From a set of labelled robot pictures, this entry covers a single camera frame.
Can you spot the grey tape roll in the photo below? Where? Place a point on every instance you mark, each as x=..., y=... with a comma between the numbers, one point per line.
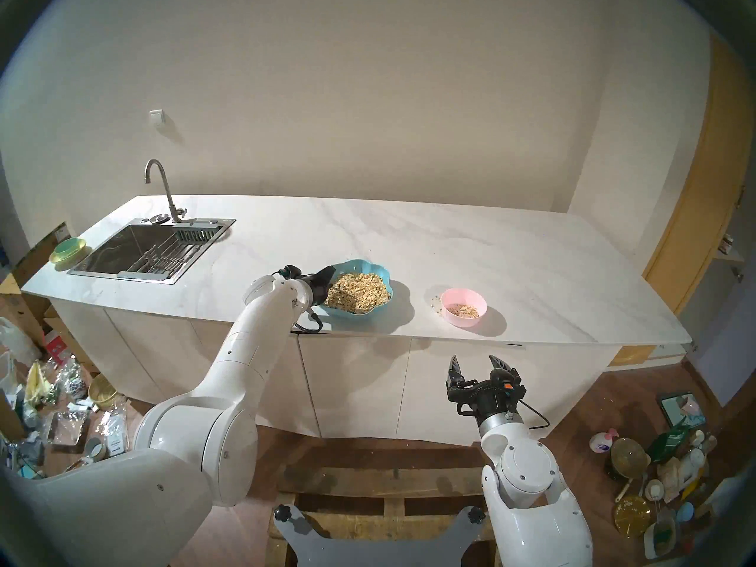
x=100, y=452

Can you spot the small white ladle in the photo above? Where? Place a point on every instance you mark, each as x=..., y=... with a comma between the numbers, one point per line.
x=654, y=489

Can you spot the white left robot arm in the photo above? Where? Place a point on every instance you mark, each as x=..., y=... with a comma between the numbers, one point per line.
x=236, y=365

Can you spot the white container green contents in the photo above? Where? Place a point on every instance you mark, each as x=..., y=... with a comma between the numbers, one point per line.
x=661, y=539

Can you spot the clear packaged bag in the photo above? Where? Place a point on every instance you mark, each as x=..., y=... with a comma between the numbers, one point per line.
x=112, y=433

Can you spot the brown cardboard box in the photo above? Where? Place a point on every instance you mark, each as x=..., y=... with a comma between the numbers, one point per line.
x=35, y=258

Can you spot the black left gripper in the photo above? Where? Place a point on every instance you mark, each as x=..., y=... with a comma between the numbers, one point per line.
x=314, y=288

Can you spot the pink plastic bowl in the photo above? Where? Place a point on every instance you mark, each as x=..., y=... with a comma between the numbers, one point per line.
x=463, y=322

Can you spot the yellow-green bag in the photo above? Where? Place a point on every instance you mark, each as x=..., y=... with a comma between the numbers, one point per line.
x=36, y=385

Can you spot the wooden pallet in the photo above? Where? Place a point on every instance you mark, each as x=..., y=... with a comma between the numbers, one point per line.
x=384, y=483

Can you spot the small wall shelf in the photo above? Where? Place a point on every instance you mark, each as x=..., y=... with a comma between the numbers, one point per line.
x=731, y=256

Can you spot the small oat flakes portion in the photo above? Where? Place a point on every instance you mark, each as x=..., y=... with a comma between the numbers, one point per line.
x=465, y=310

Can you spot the white counter cabinet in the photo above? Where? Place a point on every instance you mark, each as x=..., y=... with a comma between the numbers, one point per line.
x=366, y=383

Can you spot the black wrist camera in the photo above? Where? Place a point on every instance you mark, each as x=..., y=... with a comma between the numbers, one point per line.
x=289, y=271
x=507, y=384

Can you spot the black star knob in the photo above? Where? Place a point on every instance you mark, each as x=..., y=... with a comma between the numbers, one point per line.
x=283, y=512
x=476, y=515

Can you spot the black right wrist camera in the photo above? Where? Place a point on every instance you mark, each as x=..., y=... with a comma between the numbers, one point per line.
x=507, y=384

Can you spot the yellow wooden door frame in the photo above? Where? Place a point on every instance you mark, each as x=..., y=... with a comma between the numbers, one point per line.
x=703, y=205

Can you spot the clear foil tray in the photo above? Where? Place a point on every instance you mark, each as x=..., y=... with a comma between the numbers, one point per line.
x=68, y=429

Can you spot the steel gooseneck faucet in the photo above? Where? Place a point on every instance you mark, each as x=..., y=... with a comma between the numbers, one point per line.
x=169, y=199

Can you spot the blue flower-shaped bowl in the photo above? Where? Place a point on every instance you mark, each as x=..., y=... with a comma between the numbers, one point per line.
x=378, y=269

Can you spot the blue cup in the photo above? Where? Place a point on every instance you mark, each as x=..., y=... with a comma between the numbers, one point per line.
x=685, y=512

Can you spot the red box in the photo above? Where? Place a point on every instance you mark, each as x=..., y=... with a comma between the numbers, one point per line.
x=56, y=347

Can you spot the white plastic jug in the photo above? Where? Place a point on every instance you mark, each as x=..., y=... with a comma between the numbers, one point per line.
x=688, y=465

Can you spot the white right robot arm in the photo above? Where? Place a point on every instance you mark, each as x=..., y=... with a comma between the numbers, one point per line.
x=525, y=471

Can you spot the steel sink drain rack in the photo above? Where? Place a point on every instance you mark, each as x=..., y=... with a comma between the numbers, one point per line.
x=165, y=257

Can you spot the spilled oat flakes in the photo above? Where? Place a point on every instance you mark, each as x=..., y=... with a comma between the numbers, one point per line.
x=437, y=305

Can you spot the stainless steel sink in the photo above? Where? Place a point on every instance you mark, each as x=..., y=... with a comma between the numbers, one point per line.
x=118, y=250

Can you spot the lavender door leaf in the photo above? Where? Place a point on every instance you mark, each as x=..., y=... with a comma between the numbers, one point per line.
x=729, y=347

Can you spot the white wall switch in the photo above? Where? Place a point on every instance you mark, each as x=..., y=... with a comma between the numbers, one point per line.
x=156, y=117

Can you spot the green and yellow dish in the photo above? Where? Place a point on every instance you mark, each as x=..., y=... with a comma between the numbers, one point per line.
x=68, y=250

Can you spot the green snack bag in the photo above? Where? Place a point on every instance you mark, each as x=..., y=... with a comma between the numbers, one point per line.
x=670, y=442

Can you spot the blue-white ceramic bowl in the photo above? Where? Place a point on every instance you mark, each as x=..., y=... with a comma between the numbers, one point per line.
x=77, y=387

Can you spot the white plastic bag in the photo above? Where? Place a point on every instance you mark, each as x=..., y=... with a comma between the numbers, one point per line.
x=18, y=341

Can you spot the round steel sink cap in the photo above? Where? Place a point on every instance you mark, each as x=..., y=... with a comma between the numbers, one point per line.
x=159, y=220

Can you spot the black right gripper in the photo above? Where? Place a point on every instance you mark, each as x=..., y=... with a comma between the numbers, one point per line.
x=478, y=394

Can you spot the yellow glass plate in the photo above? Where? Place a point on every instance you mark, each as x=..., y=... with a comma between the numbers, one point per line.
x=632, y=515

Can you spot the white bottle pink cap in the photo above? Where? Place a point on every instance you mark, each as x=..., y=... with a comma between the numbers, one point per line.
x=601, y=443

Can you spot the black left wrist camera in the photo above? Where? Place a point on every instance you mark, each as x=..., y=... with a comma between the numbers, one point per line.
x=289, y=271

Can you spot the small dark-lidded jar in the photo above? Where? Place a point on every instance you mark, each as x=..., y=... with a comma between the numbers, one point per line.
x=729, y=244

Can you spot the large oat flakes heap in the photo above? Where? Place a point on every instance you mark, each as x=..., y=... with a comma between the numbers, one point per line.
x=369, y=288

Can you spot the olive strainer bowl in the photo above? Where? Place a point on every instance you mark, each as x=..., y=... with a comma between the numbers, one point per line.
x=629, y=456

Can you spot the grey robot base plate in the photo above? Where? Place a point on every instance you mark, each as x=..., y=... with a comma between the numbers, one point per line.
x=384, y=557

